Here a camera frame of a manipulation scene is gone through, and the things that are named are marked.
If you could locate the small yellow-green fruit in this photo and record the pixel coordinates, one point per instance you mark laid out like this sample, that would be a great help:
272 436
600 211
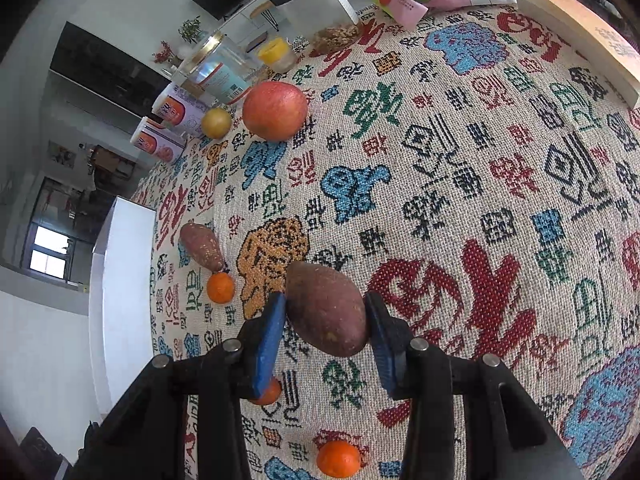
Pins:
216 123

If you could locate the pink white can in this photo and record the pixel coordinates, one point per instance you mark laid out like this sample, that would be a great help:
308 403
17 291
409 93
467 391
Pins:
180 109
158 141

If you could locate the pile of walnuts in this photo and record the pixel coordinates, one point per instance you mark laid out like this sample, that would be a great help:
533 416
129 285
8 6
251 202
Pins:
333 39

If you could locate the small dark red fruit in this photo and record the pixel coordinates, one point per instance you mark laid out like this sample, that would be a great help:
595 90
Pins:
270 395

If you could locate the pink white can right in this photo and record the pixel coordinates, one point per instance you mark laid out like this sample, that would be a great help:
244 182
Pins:
180 109

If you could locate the orange tangerine front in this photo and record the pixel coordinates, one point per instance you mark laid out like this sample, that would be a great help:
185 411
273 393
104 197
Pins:
339 459

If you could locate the clear jar black lid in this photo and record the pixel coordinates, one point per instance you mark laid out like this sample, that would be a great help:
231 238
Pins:
310 16

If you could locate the large red apple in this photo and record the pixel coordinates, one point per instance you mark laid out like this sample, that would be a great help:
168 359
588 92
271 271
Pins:
274 110

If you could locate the pink white can left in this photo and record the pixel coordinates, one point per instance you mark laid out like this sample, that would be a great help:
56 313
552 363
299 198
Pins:
158 141

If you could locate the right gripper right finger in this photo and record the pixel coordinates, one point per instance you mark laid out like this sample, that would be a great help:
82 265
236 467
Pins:
506 434

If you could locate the small yellow cup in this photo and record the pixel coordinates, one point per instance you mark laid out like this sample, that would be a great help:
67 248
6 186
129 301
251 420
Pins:
278 55

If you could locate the orange tangerine small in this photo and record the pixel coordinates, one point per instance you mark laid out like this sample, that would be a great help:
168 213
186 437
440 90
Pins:
220 288

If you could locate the clear jar gold lid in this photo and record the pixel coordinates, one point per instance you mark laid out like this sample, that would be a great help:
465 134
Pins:
218 71

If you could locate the purple sweet potato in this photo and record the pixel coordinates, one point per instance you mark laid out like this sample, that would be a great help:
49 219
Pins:
326 309
202 245

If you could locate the orange cover book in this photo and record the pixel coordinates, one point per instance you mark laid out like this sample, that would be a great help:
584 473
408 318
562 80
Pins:
603 46

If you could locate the patterned woven table cloth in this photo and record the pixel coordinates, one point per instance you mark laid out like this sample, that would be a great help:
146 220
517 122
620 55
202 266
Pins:
477 172

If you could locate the white cardboard box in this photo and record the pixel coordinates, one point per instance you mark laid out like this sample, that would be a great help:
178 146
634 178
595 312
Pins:
119 315

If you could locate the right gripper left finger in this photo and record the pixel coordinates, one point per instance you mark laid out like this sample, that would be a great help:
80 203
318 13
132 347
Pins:
144 435

